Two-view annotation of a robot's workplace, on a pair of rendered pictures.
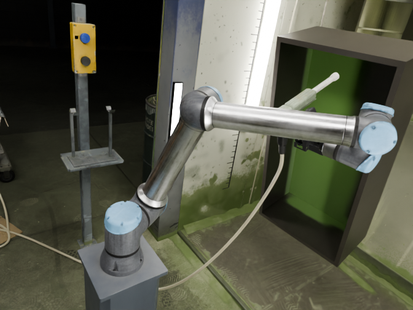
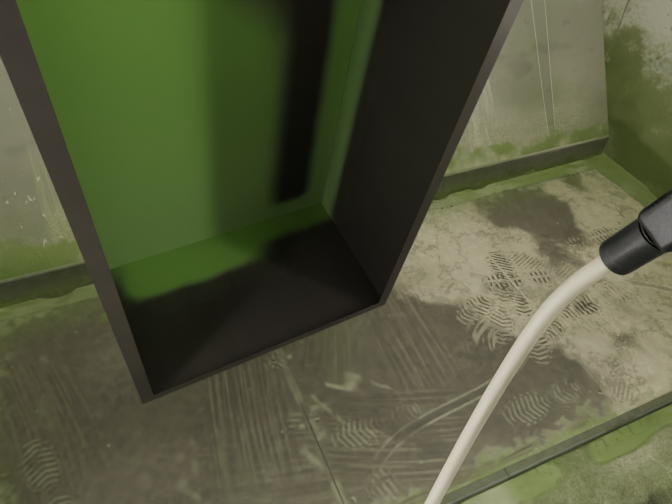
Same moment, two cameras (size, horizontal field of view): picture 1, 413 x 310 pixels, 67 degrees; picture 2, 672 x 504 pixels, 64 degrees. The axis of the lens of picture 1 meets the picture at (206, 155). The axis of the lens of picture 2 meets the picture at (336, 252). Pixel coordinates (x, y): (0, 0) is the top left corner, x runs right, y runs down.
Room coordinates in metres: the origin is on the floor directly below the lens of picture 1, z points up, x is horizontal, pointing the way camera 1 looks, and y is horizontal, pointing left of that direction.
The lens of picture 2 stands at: (1.34, 0.03, 1.50)
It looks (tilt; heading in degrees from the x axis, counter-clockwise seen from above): 45 degrees down; 283
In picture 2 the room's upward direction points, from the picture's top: 4 degrees clockwise
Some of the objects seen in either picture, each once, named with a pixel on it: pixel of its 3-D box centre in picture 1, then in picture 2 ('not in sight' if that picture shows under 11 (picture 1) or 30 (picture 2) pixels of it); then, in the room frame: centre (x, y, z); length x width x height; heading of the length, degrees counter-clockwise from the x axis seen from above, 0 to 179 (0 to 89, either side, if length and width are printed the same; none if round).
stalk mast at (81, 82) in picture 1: (83, 143); not in sight; (1.79, 0.79, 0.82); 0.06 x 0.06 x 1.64; 40
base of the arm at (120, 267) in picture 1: (122, 251); not in sight; (1.04, 0.31, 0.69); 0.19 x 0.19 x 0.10
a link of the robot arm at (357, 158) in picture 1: (357, 154); not in sight; (0.96, -0.50, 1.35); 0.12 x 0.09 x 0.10; 47
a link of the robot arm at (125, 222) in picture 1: (124, 226); not in sight; (1.05, 0.30, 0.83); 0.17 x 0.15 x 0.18; 162
